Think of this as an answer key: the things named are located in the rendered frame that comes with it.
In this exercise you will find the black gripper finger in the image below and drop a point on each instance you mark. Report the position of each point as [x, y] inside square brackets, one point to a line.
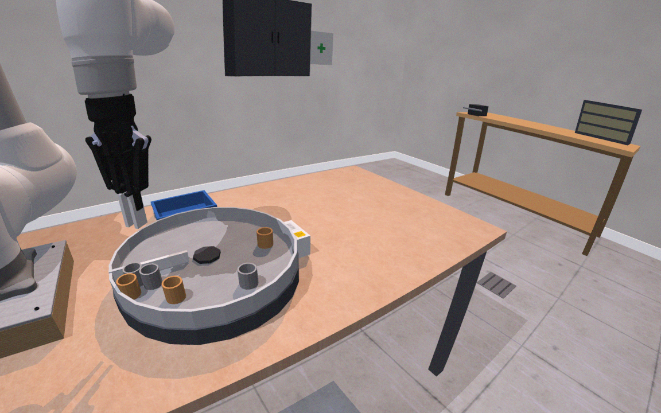
[135, 165]
[110, 170]

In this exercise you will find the bronze bushing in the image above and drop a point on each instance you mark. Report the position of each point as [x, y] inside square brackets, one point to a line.
[173, 288]
[265, 241]
[128, 284]

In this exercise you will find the grey metal bushing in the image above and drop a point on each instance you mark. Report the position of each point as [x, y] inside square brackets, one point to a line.
[134, 269]
[248, 276]
[151, 277]

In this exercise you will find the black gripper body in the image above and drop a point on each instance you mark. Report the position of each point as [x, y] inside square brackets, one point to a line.
[113, 114]

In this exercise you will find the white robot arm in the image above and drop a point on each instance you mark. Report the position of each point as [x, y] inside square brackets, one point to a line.
[35, 173]

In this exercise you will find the blue square tray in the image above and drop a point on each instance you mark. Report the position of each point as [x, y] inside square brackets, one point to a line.
[169, 206]

